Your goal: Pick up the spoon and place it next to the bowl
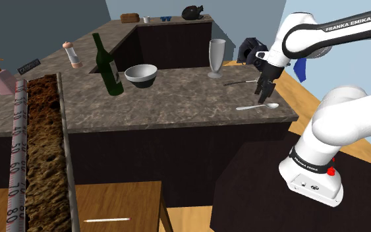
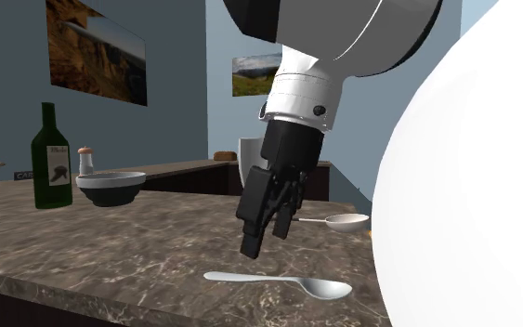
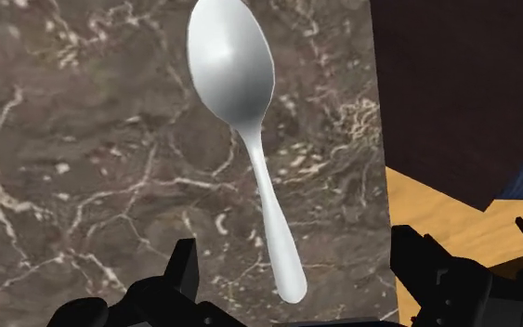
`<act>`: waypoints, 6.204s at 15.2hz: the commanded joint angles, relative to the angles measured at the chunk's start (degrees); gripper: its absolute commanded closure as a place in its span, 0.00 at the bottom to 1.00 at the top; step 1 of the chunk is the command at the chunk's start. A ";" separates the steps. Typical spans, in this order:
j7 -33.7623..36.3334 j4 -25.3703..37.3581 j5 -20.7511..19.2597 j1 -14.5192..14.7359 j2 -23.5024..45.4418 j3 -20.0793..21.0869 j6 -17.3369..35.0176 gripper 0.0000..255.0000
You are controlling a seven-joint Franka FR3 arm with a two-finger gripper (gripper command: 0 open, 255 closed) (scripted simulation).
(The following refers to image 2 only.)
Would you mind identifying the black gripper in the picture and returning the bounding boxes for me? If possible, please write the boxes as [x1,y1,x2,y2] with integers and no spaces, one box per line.
[235,119,326,261]

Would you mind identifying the white vase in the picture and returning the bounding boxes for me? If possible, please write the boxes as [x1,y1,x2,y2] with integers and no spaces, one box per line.
[237,137,269,190]

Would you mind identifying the dark wooden counter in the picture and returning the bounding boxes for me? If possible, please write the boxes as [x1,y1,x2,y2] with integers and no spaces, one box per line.
[95,158,333,203]

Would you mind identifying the silver spoon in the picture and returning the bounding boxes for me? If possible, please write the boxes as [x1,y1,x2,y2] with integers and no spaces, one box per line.
[203,270,354,301]

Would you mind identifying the black bowl with white inside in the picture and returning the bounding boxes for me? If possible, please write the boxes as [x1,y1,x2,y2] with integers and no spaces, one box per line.
[74,171,148,208]

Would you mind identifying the white shaker with brown cap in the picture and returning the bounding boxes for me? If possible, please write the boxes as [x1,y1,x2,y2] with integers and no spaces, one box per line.
[77,146,95,177]

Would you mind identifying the dark green wine bottle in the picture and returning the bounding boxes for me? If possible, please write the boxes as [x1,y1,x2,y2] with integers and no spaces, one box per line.
[31,101,73,210]

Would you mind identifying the small meadow landscape wall picture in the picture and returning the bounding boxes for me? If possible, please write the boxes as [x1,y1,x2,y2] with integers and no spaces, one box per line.
[231,52,283,98]

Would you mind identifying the large rocky landscape wall picture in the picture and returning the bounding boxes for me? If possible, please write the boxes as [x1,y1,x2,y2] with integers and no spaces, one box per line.
[45,0,149,108]

